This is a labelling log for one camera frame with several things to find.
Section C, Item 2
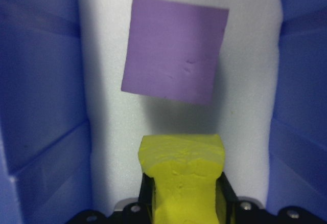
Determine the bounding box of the yellow foam block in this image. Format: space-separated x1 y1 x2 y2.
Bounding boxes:
137 133 226 224

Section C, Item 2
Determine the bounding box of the purple foam block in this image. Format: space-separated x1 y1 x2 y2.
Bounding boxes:
121 0 230 105

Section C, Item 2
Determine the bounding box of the white foam pad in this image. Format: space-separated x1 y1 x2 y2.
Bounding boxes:
75 0 284 212

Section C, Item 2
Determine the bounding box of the blue plastic storage bin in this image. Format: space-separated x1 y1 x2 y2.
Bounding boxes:
0 0 327 224

